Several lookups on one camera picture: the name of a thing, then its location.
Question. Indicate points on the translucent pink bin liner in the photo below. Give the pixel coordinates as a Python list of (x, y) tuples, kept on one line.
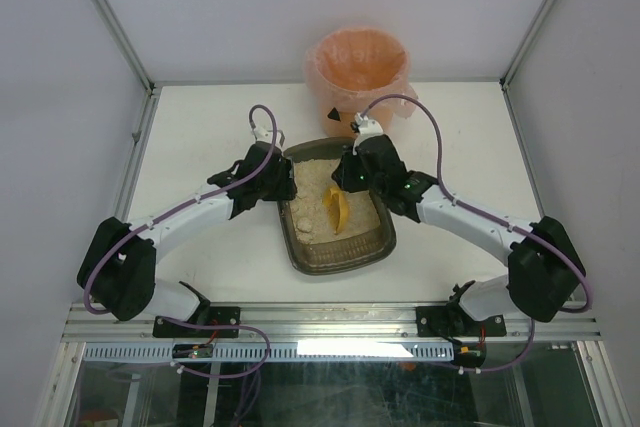
[(352, 66)]

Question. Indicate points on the cat litter granules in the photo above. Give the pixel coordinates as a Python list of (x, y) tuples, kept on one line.
[(312, 178)]

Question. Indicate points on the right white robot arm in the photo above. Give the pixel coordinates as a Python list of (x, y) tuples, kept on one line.
[(543, 267)]

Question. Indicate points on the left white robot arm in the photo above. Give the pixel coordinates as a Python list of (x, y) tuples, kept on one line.
[(118, 273)]

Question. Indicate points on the dark grey litter box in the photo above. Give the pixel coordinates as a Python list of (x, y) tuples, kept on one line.
[(342, 255)]

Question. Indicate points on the yellow plastic litter scoop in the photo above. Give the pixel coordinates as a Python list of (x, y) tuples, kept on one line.
[(337, 207)]

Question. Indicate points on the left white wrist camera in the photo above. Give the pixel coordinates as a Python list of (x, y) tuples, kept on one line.
[(262, 134)]

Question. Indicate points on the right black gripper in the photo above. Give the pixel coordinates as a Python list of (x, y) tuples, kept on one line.
[(347, 173)]

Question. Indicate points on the white slotted cable duct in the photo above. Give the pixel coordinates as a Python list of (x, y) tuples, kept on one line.
[(327, 350)]

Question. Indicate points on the aluminium mounting rail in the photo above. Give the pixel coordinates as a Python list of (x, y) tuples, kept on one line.
[(293, 321)]

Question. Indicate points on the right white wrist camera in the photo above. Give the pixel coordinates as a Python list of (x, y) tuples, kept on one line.
[(363, 125)]

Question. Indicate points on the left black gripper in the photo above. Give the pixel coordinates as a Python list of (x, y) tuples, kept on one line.
[(282, 179)]

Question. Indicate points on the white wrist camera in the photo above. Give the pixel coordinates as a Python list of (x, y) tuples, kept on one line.
[(262, 134), (363, 125)]

